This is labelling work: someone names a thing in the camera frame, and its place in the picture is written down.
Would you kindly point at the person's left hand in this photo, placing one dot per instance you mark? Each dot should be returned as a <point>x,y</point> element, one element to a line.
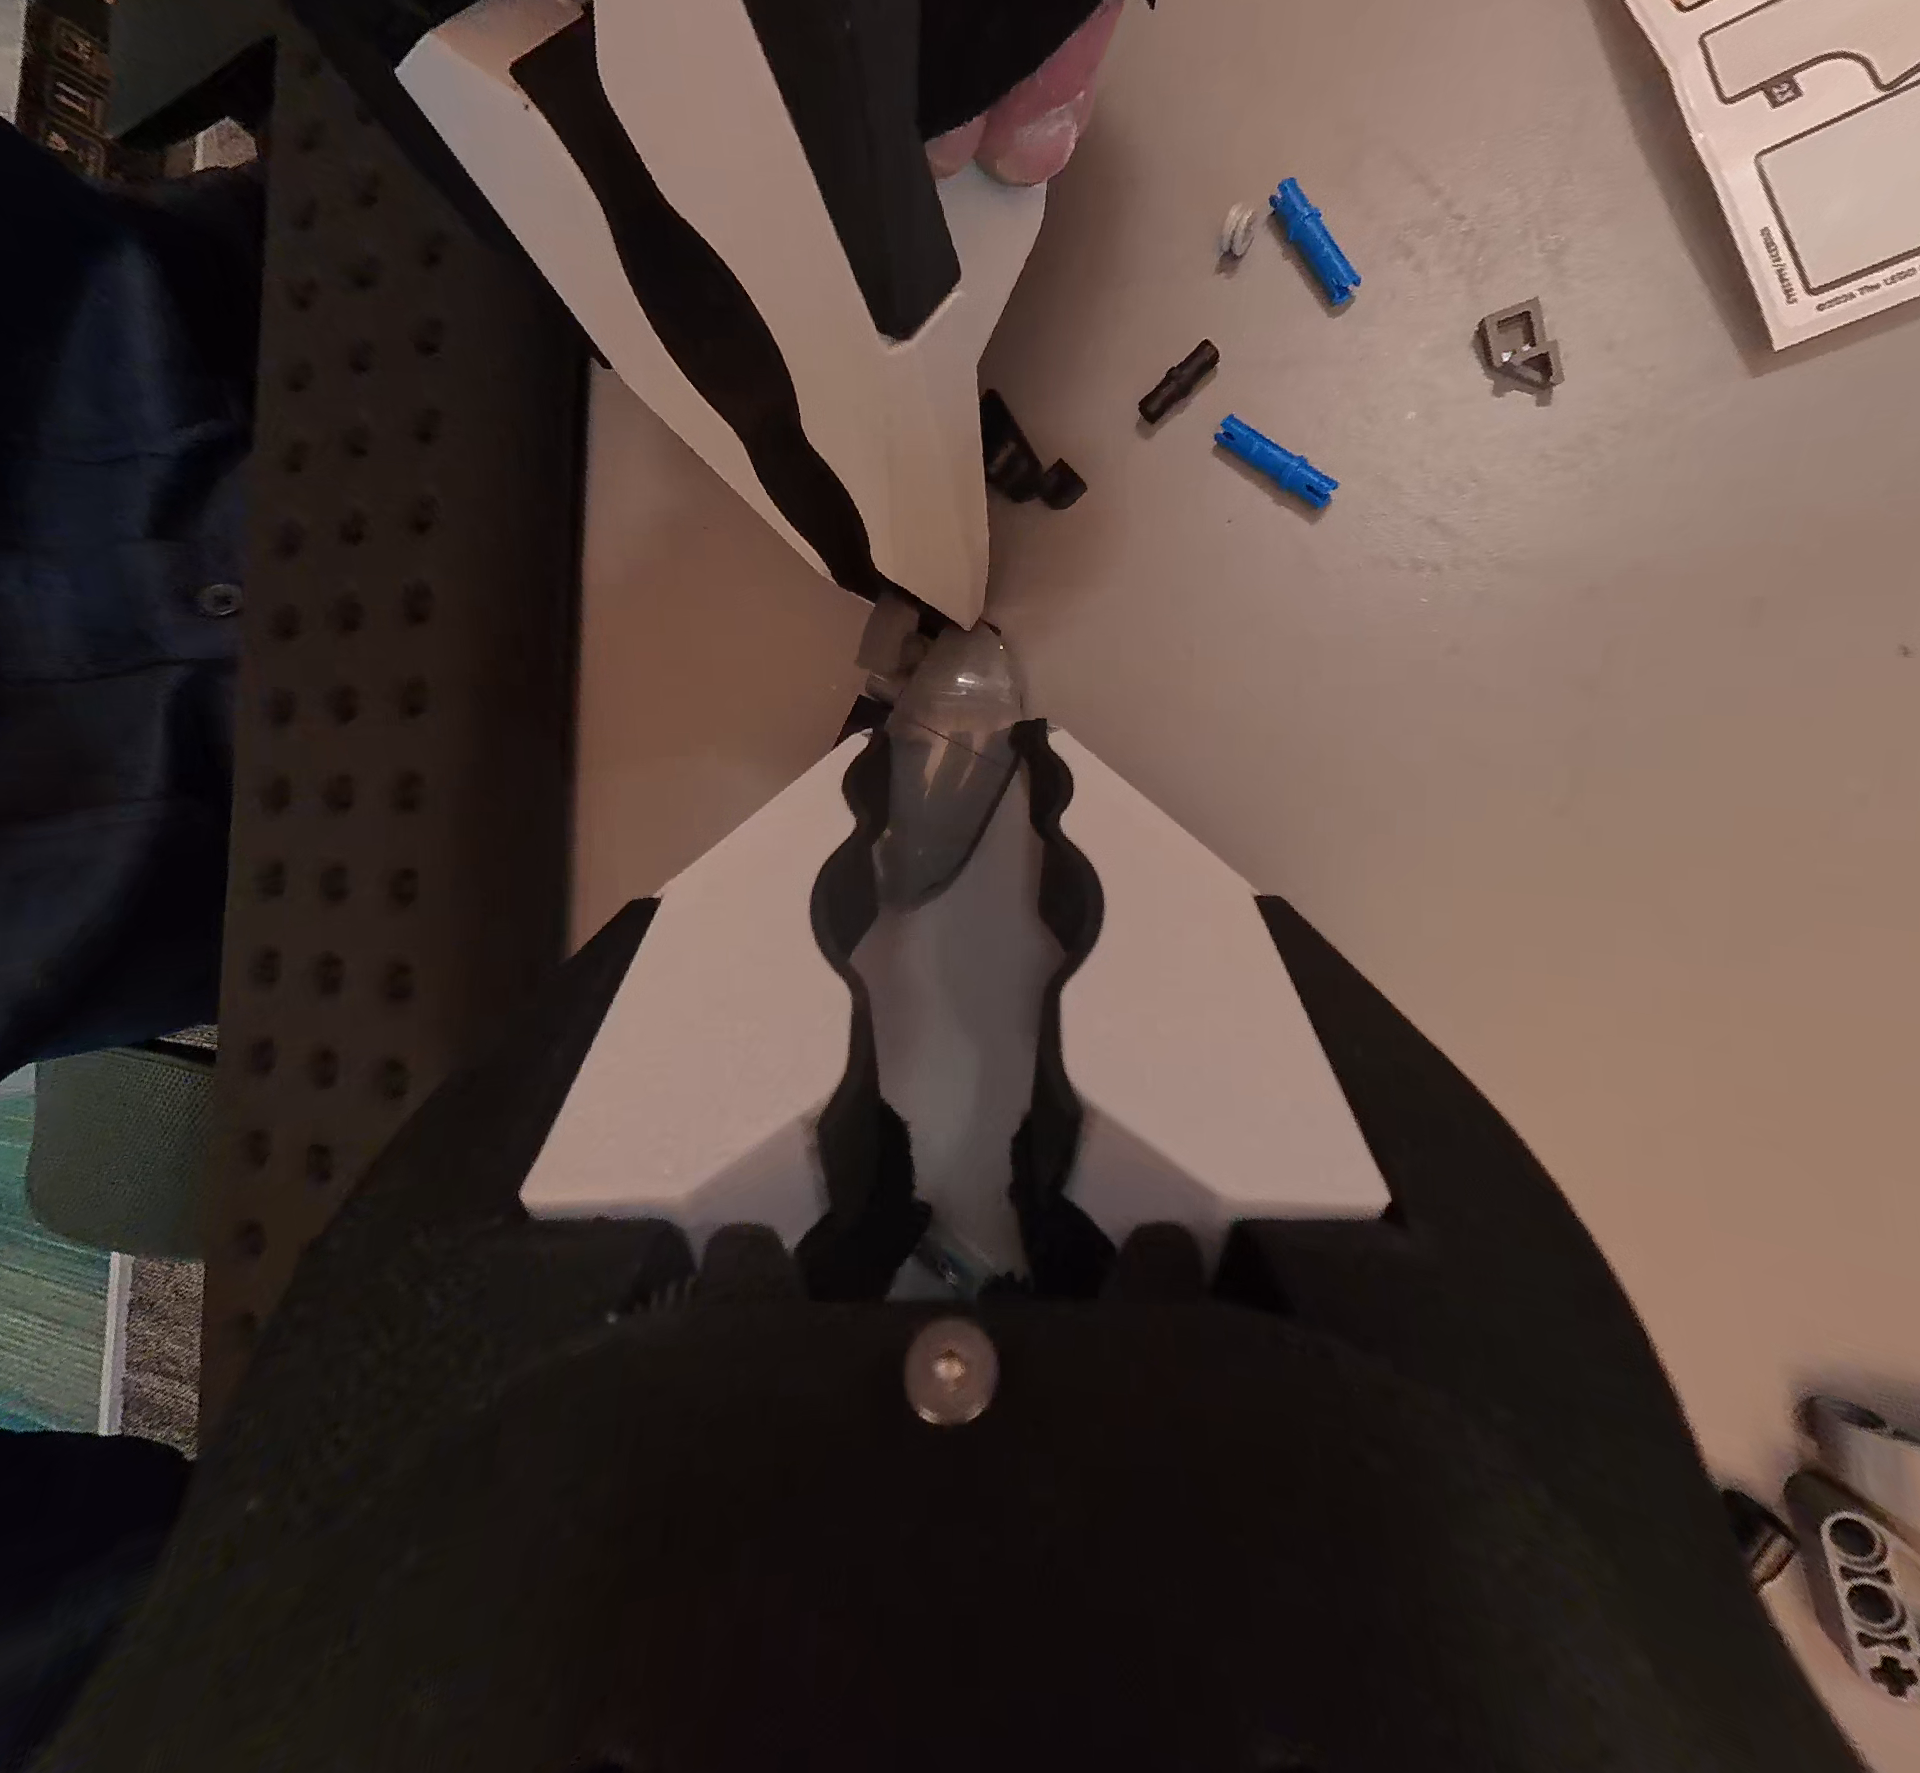
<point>1049,130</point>

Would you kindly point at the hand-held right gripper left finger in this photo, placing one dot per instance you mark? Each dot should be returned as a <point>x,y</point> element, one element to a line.
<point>707,1054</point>

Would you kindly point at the small grey lego bracket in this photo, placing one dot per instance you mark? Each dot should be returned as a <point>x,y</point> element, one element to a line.
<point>1500,340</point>

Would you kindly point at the dark green office chair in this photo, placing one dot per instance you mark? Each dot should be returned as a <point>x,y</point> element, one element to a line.
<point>119,1160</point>

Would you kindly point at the grey domed lego assembly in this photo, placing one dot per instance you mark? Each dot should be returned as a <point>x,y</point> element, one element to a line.
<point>945,783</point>

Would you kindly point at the dark grey curved technic beam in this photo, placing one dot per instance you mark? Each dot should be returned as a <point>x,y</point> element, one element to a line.
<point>1824,1542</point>

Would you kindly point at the blue technic pin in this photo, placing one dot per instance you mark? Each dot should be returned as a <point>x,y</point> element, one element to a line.
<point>1313,241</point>
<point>1275,461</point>

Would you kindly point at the black technic pin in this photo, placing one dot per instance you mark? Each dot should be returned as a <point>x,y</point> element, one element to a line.
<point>1010,436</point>
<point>1179,381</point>

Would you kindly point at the lego sticker sheet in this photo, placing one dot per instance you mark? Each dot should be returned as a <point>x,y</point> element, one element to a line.
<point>1829,229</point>

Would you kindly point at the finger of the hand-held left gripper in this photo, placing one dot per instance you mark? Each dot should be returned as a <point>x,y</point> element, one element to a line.
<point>721,124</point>
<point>510,155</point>

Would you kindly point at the black technic bush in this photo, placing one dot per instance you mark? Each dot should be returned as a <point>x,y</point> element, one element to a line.
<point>1065,486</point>

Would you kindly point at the grey curved lego panel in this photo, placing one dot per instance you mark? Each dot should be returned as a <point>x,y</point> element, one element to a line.
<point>1869,1441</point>

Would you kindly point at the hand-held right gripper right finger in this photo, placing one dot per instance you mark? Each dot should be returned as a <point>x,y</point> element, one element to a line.
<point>1215,1054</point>

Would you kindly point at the dark grey lego piece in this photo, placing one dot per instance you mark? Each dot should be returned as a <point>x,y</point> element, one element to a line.
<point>886,634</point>

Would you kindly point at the person's blue shirt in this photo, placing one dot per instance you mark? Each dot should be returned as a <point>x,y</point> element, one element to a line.
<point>119,604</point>

